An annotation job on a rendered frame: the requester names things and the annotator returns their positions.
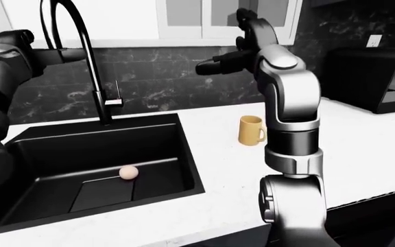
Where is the black rectangular sink basin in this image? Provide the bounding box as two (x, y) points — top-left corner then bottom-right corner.
(0, 111), (206, 231)

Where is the black countertop appliance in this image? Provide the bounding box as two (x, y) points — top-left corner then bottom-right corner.
(322, 47), (395, 115)

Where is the black gooseneck sink spout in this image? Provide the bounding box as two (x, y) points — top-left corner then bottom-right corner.
(39, 0), (113, 127)

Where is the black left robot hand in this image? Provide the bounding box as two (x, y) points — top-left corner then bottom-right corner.
(0, 29), (89, 78)

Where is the white glass-front cabinet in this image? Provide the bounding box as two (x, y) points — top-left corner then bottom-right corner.
(0, 0), (303, 46)

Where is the beige egg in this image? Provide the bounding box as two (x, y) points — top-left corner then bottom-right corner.
(119, 165), (139, 180)

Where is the yellow ceramic mug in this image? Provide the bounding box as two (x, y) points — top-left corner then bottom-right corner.
(238, 115), (267, 147)

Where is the silver faucet lever handle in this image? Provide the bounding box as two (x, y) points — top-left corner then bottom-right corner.
(104, 80), (123, 107)

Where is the white wall power outlet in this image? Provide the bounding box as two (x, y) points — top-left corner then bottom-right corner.
(366, 34), (383, 48)

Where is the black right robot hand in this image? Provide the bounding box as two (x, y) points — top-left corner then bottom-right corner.
(195, 7), (280, 76)

